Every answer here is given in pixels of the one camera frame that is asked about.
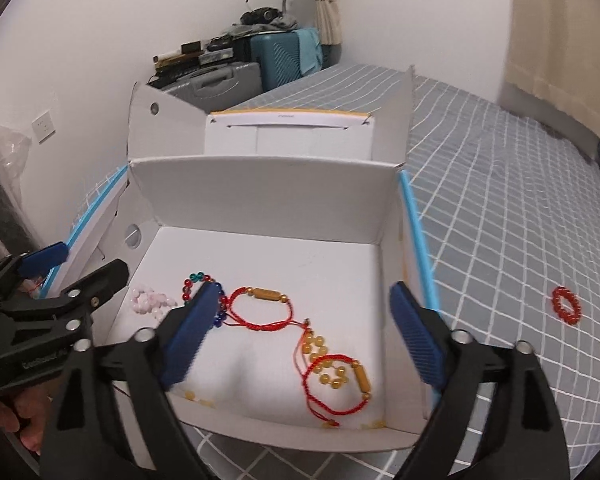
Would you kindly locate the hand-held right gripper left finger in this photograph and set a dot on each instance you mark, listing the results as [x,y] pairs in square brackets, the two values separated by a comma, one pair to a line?
[190,335]

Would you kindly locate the stack of dark boxes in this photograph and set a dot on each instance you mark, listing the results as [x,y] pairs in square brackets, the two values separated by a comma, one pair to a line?
[195,57]

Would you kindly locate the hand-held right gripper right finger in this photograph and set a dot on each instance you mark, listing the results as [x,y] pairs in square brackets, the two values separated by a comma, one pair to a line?
[420,340]

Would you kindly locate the person's left hand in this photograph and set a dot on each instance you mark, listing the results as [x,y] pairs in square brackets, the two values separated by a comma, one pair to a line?
[27,415]

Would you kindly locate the black headphones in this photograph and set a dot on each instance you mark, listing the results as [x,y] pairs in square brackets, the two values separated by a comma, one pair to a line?
[260,14]

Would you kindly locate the white wall socket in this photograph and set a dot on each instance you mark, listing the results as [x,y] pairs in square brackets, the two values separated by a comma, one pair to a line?
[44,126]

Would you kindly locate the beige window curtain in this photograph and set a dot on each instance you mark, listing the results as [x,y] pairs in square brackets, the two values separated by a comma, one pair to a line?
[565,35]

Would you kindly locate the grey hard suitcase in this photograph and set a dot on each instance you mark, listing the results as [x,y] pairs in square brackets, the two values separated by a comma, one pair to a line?
[220,85]

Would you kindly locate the grey crumpled cloth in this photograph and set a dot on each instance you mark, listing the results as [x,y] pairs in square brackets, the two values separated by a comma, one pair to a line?
[265,27]

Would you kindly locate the blue and yellow cardboard box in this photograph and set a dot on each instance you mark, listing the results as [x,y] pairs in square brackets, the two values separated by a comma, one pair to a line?
[260,195]

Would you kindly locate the narrow beige curtain panel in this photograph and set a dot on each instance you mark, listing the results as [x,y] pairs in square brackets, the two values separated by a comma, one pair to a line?
[327,5]

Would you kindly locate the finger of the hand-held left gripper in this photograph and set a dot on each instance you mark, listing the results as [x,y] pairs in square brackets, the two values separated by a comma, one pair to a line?
[45,255]
[105,277]

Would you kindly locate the teal suitcase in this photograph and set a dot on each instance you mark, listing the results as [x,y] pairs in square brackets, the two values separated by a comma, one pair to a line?
[275,60]

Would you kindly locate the clear plastic bag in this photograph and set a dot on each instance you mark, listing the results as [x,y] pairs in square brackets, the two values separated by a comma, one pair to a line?
[10,152]

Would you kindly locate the teal towel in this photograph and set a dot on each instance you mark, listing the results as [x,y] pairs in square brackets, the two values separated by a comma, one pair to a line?
[310,50]

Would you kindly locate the grey checked bed sheet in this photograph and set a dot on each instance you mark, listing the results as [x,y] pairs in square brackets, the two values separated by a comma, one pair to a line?
[505,240]

